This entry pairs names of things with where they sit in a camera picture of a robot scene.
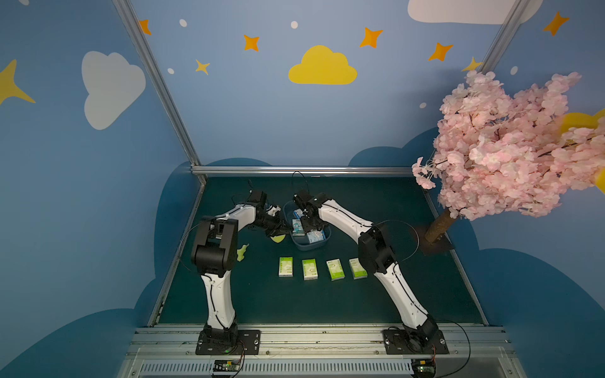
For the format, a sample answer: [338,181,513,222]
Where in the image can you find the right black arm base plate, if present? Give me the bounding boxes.
[382,327,450,355]

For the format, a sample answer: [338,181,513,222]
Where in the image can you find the left green circuit board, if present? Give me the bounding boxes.
[212,360,241,374]

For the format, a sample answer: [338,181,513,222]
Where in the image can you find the right green circuit board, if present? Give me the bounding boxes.
[411,359,436,378]

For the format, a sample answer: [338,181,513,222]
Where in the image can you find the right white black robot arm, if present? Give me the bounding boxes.
[293,190,441,352]

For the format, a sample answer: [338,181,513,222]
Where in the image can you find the green trowel wooden handle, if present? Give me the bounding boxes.
[270,235,286,243]

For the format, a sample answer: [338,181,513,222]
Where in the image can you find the pink blossom artificial tree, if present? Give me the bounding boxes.
[412,71,604,244]

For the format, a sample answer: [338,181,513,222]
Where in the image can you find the green circuit board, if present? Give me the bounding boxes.
[411,359,436,378]
[212,360,241,374]

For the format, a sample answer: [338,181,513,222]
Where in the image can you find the blue pocket tissue pack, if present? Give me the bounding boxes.
[291,219,306,236]
[307,230,326,244]

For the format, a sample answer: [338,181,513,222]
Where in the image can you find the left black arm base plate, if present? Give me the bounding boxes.
[195,328,262,356]

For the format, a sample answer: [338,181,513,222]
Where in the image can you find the blue plastic storage box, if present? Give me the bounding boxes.
[283,201,332,251]

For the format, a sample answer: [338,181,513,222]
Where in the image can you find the green rake wooden handle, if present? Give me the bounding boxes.
[236,244,249,261]

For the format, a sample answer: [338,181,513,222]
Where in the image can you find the green pocket tissue pack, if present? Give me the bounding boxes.
[349,258,368,280]
[326,259,345,281]
[302,259,318,280]
[278,257,294,277]

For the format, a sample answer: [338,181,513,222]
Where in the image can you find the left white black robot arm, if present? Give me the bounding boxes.
[191,190,291,345]

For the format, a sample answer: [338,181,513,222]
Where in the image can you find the aluminium front rail frame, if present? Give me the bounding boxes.
[118,323,526,377]

